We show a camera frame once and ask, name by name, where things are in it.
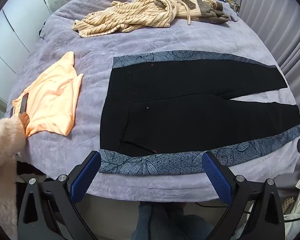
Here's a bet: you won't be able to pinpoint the white wardrobe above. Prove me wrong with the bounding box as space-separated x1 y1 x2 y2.
0 0 52 80

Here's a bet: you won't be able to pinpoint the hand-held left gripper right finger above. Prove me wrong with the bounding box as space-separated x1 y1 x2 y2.
202 151 286 240

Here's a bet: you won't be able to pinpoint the lavender embossed bed blanket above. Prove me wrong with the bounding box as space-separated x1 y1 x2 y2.
5 0 300 203

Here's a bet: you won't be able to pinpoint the brown fleece garment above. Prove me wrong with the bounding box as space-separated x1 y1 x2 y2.
175 0 232 25

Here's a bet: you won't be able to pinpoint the dark grey flat device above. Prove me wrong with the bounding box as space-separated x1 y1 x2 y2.
10 93 29 117

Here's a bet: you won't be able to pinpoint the grey curtain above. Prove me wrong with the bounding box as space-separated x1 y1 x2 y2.
239 0 300 133

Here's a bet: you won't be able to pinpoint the person's legs in jeans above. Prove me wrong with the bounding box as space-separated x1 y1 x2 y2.
131 201 215 240

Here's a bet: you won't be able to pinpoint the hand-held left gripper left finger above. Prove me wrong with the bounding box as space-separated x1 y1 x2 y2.
17 151 102 240

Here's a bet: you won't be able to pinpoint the black pants with patterned stripes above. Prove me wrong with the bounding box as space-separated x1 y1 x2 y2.
99 51 300 176

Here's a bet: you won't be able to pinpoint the orange shirt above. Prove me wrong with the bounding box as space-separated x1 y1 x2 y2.
12 51 84 137

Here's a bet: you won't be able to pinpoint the beige striped fleece garment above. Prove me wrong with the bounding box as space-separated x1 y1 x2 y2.
72 0 201 39

